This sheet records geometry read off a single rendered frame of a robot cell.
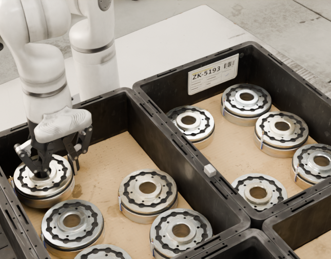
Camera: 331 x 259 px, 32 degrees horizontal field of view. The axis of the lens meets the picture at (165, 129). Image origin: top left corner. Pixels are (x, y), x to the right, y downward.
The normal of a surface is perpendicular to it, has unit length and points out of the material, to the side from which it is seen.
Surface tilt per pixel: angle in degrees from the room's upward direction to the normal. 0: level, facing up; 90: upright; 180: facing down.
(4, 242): 0
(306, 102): 90
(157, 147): 90
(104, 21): 91
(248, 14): 0
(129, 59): 0
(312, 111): 90
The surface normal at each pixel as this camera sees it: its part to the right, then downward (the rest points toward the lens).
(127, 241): -0.01, -0.74
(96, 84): 0.07, 0.67
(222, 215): -0.86, 0.35
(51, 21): 0.36, 0.49
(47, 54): 0.24, -0.65
